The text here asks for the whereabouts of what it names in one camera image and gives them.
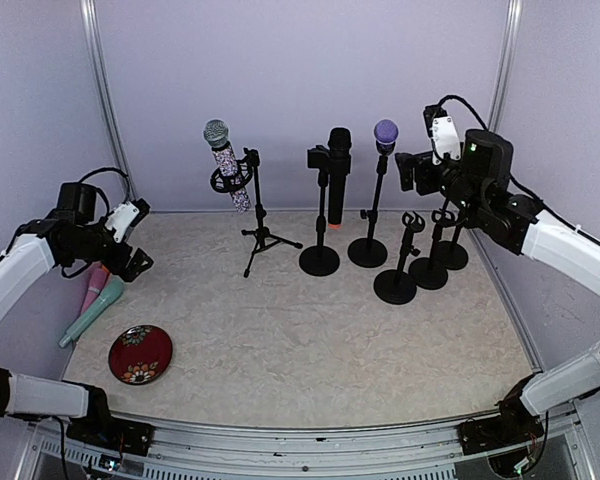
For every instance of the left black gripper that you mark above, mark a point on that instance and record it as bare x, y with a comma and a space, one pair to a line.
117, 267

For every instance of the black stand of orange microphone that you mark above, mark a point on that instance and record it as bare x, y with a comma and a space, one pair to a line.
451, 254

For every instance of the glitter silver-head microphone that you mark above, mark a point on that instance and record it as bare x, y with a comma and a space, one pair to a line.
228, 177

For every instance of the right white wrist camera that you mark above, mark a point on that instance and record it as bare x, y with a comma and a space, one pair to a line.
446, 144

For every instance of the teal microphone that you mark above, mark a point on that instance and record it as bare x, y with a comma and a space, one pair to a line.
110, 293

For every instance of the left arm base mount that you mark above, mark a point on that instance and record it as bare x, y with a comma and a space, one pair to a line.
123, 436

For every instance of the right aluminium frame post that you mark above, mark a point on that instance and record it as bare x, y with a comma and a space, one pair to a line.
506, 63

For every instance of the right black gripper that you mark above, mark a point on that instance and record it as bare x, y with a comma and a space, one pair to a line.
406, 163

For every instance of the black stand of teal microphone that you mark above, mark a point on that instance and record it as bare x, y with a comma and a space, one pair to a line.
396, 286

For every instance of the left aluminium frame post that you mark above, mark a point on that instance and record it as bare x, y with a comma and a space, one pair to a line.
96, 53

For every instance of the front aluminium rail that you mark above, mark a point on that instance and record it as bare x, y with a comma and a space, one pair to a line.
427, 447

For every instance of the purple-head microphone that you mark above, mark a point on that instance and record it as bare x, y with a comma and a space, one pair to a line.
386, 133

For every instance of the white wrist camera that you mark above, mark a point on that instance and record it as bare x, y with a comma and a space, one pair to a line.
446, 144
119, 221

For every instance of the aluminium frame post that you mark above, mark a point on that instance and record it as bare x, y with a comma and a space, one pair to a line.
506, 63
96, 53

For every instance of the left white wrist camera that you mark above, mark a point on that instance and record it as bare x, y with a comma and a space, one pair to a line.
119, 221

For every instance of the black stand of pink microphone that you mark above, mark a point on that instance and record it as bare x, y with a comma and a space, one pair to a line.
429, 273

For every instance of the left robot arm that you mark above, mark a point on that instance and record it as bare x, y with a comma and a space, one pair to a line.
70, 232

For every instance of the black tripod stand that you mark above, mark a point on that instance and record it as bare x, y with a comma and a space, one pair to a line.
264, 239

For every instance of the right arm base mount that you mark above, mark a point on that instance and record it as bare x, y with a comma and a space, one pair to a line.
491, 433

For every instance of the black stand of purple microphone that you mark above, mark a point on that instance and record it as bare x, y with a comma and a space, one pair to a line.
368, 252

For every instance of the red floral plate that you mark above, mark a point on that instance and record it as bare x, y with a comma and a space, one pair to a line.
140, 355

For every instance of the pink microphone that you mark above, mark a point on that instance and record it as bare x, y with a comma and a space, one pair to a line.
95, 285

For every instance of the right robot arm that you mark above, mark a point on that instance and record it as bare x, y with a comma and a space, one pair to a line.
473, 173

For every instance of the black microphone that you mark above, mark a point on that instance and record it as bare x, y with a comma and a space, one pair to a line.
339, 145

